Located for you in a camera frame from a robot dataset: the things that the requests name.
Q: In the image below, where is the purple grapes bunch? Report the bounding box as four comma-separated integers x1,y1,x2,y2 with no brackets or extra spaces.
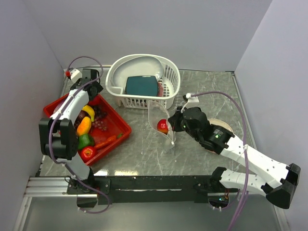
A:
92,106,108,131

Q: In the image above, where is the orange carrot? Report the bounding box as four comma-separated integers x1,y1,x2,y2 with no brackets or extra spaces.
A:
94,135,117,150

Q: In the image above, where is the pink round plate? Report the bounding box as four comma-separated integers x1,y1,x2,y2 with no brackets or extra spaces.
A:
206,118,234,154

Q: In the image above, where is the white plastic basket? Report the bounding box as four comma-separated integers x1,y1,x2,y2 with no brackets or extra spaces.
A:
105,54,181,109

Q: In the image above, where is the black mounting base bar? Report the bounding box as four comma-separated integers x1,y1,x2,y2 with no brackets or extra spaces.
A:
66,175,241,208

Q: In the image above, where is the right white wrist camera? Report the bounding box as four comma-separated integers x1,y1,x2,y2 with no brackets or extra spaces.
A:
183,93,199,109

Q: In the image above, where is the yellow banana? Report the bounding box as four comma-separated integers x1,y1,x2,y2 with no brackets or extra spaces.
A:
82,105,95,122

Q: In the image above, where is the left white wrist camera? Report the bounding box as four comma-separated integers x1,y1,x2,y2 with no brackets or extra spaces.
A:
64,68,82,83

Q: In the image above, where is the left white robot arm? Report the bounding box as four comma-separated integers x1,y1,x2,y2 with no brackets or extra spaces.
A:
38,68,103,193

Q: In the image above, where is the red round fruit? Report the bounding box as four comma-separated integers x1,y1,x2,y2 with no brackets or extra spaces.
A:
74,111,90,129

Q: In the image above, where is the green bell pepper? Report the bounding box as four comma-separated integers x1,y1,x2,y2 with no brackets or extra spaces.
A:
78,134,95,150

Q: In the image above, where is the red faceted apple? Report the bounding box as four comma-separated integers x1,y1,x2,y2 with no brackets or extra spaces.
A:
88,95,100,106

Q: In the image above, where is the orange yellow mango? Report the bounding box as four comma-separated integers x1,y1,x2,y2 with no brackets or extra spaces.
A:
77,116,92,137

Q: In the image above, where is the teal square plate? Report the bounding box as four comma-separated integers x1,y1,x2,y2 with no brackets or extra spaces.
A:
125,76,159,97

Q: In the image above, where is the red plastic tray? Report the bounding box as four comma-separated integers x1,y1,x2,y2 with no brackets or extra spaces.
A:
43,93,132,167

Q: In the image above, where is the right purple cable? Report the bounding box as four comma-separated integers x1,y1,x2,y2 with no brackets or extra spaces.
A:
192,91,249,231

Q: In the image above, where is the clear dotted zip bag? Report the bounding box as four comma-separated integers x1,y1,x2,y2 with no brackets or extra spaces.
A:
148,101,176,152

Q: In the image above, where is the white oval plate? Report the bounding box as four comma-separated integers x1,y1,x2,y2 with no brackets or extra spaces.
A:
111,56,163,88

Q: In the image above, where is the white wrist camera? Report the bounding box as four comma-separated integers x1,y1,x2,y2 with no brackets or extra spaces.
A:
183,93,199,109
64,68,82,83

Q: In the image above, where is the pink plate in basket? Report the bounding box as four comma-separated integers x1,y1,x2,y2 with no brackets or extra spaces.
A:
157,82,164,97

